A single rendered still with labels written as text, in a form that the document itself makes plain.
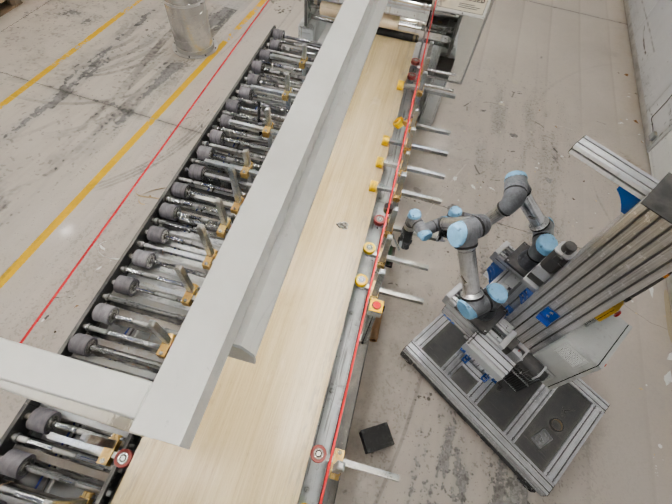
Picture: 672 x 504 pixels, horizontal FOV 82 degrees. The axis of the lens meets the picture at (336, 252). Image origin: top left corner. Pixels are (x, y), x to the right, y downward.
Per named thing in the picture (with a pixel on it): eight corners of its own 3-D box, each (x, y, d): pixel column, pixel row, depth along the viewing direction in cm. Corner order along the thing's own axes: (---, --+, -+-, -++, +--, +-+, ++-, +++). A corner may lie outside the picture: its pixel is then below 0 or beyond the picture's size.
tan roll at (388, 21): (449, 37, 384) (453, 24, 373) (448, 44, 377) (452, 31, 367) (312, 8, 394) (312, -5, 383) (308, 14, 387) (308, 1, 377)
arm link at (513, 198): (531, 208, 198) (469, 248, 239) (532, 193, 204) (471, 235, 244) (513, 198, 196) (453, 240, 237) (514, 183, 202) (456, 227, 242)
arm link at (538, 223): (536, 247, 237) (499, 190, 208) (536, 229, 245) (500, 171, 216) (557, 244, 229) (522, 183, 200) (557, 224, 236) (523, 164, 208)
